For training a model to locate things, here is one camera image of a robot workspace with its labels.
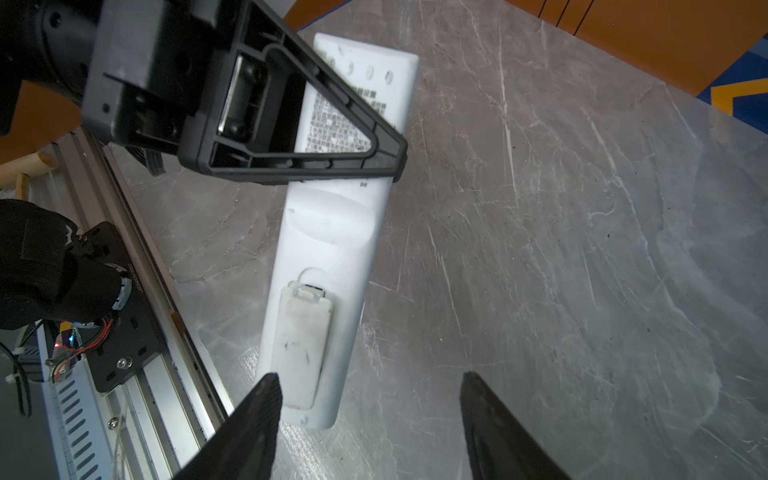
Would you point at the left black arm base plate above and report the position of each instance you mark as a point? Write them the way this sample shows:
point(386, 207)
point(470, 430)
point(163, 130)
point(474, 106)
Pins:
point(135, 337)

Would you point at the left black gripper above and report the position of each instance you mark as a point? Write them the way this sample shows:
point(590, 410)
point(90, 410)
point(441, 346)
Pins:
point(225, 82)

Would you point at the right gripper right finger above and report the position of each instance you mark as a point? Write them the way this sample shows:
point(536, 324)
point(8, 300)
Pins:
point(498, 445)

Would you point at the wooden mallet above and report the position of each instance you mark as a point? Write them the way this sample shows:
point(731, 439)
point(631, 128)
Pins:
point(18, 173)

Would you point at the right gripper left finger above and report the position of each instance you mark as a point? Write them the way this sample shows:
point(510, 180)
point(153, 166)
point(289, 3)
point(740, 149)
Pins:
point(244, 447)

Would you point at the white remote control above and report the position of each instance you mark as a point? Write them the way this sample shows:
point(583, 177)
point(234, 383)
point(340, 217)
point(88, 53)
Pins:
point(330, 228)

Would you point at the white battery cover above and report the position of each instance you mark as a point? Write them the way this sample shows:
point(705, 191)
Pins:
point(302, 331)

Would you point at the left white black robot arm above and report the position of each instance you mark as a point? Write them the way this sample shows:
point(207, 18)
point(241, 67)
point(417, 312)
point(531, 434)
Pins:
point(51, 43)

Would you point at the green circuit board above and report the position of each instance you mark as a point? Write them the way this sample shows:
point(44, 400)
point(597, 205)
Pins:
point(70, 347)

